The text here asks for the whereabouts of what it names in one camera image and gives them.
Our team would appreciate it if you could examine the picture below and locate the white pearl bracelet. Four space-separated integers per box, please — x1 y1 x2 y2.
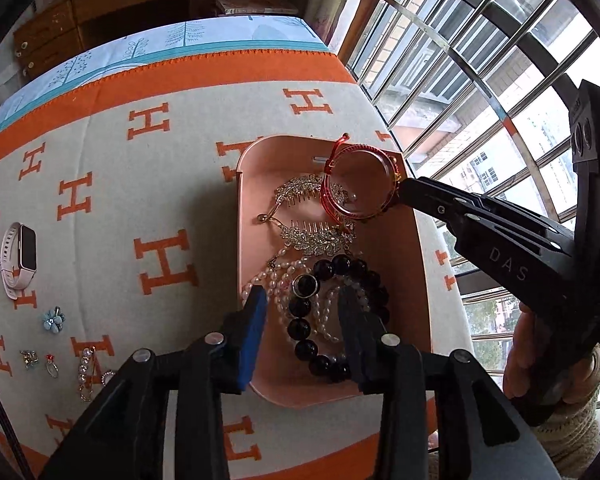
312 278 372 346

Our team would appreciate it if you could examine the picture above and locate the black bead bracelet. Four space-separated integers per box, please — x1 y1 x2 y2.
285 252 391 386

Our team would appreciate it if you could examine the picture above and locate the pearl bow necklace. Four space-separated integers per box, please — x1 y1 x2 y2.
240 253 311 331

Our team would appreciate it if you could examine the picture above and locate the red string bracelet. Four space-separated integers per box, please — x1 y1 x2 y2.
319 132 406 224

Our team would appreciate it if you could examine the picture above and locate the pearl hair clip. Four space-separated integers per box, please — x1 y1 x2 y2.
76 347 95 402

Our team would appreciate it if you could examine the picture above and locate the cream knit right sleeve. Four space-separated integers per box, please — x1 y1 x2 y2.
533 344 600 479

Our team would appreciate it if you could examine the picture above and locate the small silver brooch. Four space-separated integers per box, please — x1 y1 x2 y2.
19 350 40 370

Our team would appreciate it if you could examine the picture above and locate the orange H pattern blanket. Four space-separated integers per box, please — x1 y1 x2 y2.
0 49 470 479

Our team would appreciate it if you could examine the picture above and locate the pink smart watch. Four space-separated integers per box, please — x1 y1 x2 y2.
0 222 38 300

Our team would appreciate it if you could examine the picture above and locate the metal window grille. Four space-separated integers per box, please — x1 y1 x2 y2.
346 0 600 436

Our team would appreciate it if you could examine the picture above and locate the pink storage tray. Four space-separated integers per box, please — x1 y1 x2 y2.
236 136 431 408

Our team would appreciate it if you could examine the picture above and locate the blue patterned bedsheet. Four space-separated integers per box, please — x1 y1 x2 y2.
0 15 328 132

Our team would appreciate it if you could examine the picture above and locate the stack of books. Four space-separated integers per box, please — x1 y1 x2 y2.
215 0 298 16

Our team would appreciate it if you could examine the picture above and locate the wooden desk with drawers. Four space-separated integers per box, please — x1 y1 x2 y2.
11 0 292 79

